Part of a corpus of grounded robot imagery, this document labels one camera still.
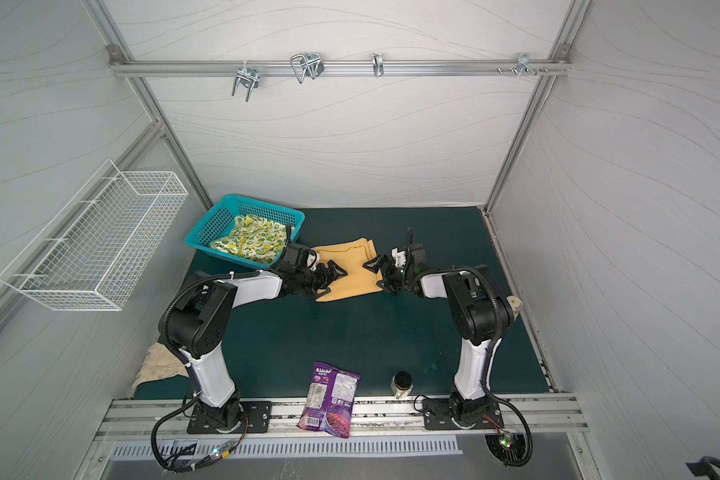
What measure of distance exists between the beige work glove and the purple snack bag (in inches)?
14.3

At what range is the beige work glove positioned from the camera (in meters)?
0.81

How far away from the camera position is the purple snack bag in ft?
2.38
